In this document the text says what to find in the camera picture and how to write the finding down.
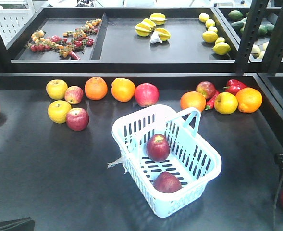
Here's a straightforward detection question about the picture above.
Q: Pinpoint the light blue plastic basket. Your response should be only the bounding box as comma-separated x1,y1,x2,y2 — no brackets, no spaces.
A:
111,104,222,218

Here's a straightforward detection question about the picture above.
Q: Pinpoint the dark red apple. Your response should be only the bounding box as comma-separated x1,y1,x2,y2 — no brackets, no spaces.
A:
146,134,170,162
196,81,216,100

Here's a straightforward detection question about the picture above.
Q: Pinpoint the orange right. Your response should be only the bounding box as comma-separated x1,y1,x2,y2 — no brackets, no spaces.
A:
235,87,263,113

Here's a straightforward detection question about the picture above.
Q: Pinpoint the orange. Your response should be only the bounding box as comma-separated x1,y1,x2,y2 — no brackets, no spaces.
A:
180,91,206,112
235,87,263,113
85,77,108,100
111,78,136,102

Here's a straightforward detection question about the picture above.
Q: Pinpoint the yellow round fruit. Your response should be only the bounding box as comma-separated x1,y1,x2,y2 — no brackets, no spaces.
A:
214,92,238,115

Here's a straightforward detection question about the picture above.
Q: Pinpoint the red bell pepper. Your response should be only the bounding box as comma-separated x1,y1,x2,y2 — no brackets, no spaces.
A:
223,79,247,95

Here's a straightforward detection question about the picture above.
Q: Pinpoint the red chili pepper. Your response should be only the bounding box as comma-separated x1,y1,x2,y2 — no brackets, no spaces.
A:
205,90,220,110

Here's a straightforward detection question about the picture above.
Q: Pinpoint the yellow lemon front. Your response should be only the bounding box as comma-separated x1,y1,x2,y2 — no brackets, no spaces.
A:
213,42,231,55

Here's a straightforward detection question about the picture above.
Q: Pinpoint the black upper fruit shelf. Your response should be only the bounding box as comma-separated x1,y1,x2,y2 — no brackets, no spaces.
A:
0,7,283,73

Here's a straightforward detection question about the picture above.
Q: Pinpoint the yellow lemon large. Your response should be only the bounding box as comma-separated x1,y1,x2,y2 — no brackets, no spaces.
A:
202,31,219,43

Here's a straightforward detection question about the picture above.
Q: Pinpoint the pink red apple middle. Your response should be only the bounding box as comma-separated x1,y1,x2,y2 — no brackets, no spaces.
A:
134,83,160,107

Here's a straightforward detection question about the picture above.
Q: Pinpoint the clear plastic tag strip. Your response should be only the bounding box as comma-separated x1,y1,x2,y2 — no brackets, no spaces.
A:
107,149,128,174

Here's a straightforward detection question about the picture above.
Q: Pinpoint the yellow starfruit right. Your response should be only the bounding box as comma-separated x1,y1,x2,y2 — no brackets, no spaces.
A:
154,27,171,41

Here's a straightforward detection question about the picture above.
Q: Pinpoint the orange back middle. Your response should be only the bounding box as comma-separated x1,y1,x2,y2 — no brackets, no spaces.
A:
111,78,136,102

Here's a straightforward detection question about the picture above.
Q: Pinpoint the white garlic bulb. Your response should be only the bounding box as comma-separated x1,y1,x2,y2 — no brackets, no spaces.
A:
150,31,162,44

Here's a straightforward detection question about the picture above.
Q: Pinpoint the orange back left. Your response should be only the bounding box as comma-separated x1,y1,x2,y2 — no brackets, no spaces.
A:
85,77,108,100

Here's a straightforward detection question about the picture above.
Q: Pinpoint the red apple beside yellow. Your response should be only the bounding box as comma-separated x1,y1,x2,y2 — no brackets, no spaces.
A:
66,107,89,131

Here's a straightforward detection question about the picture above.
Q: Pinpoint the small pink apple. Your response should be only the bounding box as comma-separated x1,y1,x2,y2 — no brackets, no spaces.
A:
64,86,84,105

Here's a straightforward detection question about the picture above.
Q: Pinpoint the yellow apple front left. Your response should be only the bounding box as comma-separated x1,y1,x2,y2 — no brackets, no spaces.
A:
47,100,72,124

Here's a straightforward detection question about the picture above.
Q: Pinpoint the yellow apple back left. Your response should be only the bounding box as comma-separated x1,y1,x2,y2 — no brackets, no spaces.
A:
46,79,68,100

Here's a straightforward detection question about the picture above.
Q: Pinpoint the cherry tomato vine cluster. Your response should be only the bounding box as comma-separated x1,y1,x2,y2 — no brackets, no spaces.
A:
25,18,102,60

